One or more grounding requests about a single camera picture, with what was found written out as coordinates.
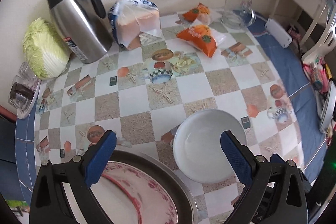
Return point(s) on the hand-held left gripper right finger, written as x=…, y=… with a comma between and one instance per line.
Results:
x=236, y=158

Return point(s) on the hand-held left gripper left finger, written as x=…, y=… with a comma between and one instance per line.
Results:
x=101, y=158

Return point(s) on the large white bowl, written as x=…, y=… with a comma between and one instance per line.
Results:
x=202, y=145

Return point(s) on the strawberry print bowl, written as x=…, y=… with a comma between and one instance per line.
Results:
x=113, y=203

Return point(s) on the stainless steel round plate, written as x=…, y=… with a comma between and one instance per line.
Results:
x=181, y=187

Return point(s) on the pink floral round plate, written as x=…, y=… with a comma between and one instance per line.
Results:
x=160, y=197

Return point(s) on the checkered printed tablecloth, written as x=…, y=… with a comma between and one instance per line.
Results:
x=131, y=121

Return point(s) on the clear glass jars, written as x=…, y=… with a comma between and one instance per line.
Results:
x=26, y=112

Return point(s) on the blue tablecloth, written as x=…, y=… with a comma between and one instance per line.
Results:
x=288, y=77

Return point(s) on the green printed packet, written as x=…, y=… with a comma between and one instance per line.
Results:
x=17, y=207

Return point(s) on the clear glass cup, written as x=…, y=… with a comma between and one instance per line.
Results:
x=21, y=92
x=27, y=73

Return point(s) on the colourful packet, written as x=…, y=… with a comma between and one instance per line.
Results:
x=316, y=74

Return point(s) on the napa cabbage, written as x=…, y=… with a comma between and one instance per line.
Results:
x=44, y=48

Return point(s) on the orange snack packet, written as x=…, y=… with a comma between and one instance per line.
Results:
x=200, y=39
x=195, y=12

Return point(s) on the white power strip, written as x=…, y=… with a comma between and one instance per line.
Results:
x=278, y=33

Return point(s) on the stainless steel thermos jug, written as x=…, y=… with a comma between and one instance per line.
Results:
x=78, y=24

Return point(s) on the bagged sliced bread loaf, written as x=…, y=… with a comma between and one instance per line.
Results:
x=131, y=22

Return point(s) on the clear glass mug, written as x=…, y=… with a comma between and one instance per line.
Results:
x=236, y=16

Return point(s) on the white cutout-back chair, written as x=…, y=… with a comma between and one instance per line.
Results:
x=323, y=43

